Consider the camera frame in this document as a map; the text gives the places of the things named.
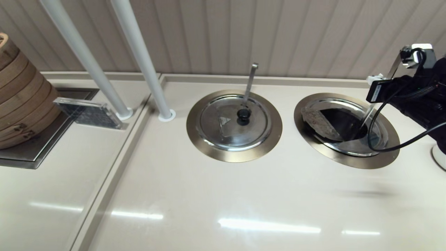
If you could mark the white round object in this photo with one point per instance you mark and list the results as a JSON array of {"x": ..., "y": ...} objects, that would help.
[{"x": 439, "y": 160}]

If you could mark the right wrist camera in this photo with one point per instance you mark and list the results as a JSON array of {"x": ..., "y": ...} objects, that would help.
[{"x": 427, "y": 57}]

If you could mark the bamboo steamer basket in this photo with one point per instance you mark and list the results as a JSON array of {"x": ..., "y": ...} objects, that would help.
[
  {"x": 21, "y": 112},
  {"x": 15, "y": 98},
  {"x": 24, "y": 128},
  {"x": 12, "y": 86},
  {"x": 8, "y": 51},
  {"x": 10, "y": 70}
]

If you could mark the brass round well rim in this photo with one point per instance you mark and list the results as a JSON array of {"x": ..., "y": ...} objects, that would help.
[{"x": 209, "y": 153}]

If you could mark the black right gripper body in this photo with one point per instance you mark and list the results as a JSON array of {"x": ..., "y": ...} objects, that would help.
[{"x": 385, "y": 91}]

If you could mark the white metal pole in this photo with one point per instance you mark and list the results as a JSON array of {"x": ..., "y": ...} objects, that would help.
[
  {"x": 85, "y": 55},
  {"x": 141, "y": 55}
]

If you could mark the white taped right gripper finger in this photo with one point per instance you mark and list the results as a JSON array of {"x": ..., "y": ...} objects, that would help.
[{"x": 374, "y": 79}]

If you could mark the steel lid with black knob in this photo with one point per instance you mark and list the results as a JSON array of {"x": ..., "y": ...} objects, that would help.
[
  {"x": 320, "y": 122},
  {"x": 216, "y": 131}
]

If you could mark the recessed steel tray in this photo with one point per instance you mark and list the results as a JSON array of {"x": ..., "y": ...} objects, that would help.
[{"x": 35, "y": 153}]

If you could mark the steel pot in well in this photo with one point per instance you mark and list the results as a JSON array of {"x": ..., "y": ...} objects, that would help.
[{"x": 341, "y": 122}]

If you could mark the clear acrylic sign holder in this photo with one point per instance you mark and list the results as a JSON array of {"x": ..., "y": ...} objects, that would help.
[{"x": 90, "y": 112}]

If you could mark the round metal pan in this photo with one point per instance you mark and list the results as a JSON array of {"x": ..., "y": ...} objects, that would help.
[{"x": 352, "y": 161}]

